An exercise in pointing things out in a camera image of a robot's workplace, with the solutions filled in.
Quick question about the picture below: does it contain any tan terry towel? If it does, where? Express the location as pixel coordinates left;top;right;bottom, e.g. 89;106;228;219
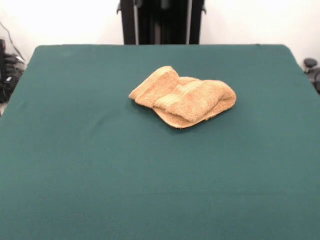
128;65;237;131

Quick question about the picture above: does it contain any dark green tablecloth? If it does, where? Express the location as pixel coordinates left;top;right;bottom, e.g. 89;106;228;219
0;44;320;240

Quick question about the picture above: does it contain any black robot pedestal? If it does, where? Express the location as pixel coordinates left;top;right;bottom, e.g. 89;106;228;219
116;0;207;46

